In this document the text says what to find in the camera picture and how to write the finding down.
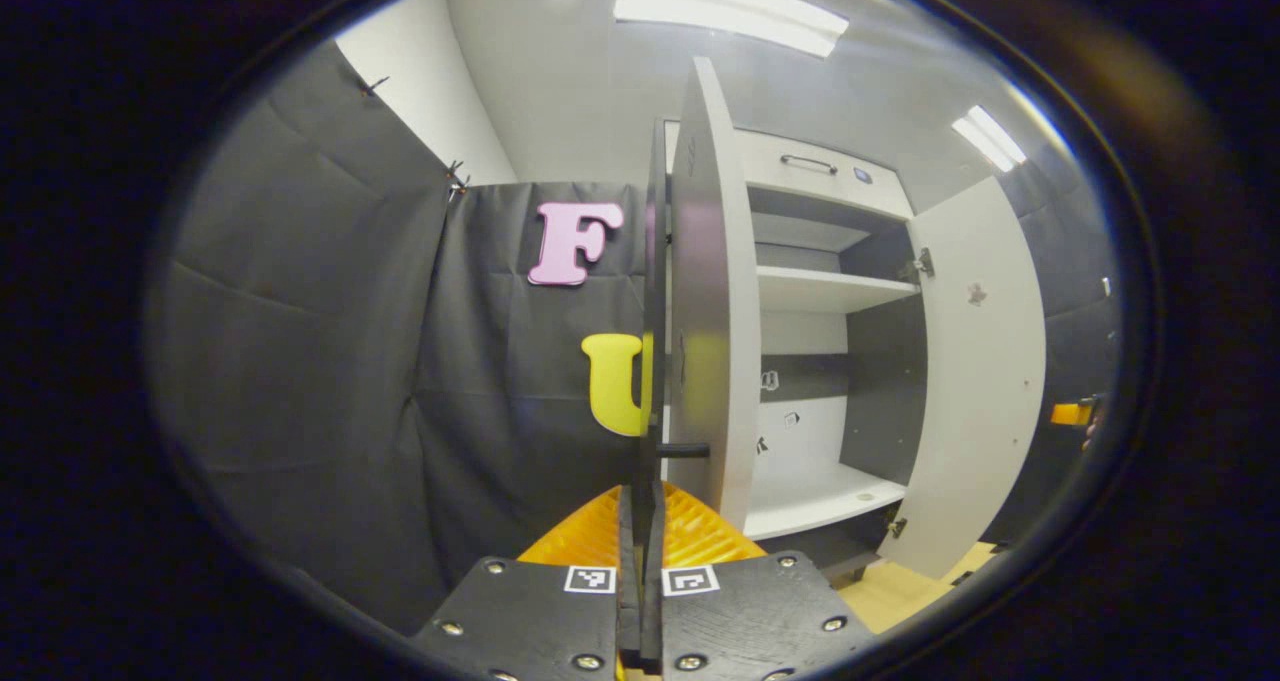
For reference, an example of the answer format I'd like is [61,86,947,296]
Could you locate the small ceiling light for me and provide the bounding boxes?
[950,106,1028,172]

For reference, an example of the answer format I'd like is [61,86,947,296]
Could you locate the grey cabinet drawer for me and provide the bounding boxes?
[665,121,916,222]

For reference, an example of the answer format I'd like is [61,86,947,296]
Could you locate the black backdrop cloth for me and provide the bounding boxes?
[145,41,1121,637]

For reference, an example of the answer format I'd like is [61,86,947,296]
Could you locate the grey cabinet door cube stickers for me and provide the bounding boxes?
[880,176,1048,580]

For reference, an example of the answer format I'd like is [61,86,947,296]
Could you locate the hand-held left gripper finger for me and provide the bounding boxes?
[642,481,879,678]
[410,483,641,681]

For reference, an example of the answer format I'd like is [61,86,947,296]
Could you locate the large ceiling light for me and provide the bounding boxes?
[613,0,851,59]

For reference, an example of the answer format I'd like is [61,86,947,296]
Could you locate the grey double-door shoe cabinet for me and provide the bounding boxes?
[638,56,1048,587]

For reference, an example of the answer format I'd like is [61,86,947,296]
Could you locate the black door handle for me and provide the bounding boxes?
[630,441,711,522]

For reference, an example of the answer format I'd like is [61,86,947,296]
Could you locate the white cabinet shelf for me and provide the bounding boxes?
[755,264,921,314]

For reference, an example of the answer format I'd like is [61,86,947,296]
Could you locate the grey cabinet door checkered sticker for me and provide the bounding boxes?
[638,56,763,534]

